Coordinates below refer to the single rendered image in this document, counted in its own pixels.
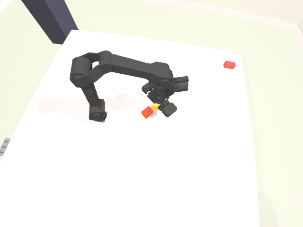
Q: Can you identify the small red block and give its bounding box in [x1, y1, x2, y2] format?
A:
[223, 61, 236, 69]

